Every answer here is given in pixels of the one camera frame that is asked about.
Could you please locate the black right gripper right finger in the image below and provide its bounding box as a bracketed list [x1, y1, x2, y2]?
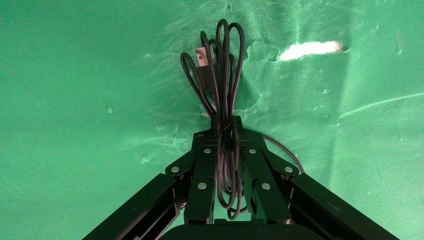
[231, 115, 392, 240]

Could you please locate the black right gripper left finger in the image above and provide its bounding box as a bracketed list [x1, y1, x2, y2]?
[82, 115, 221, 240]

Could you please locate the black wired computer mouse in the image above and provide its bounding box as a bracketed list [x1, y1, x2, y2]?
[180, 18, 306, 221]

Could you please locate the green table cloth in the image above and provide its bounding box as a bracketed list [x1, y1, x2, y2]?
[0, 0, 424, 240]

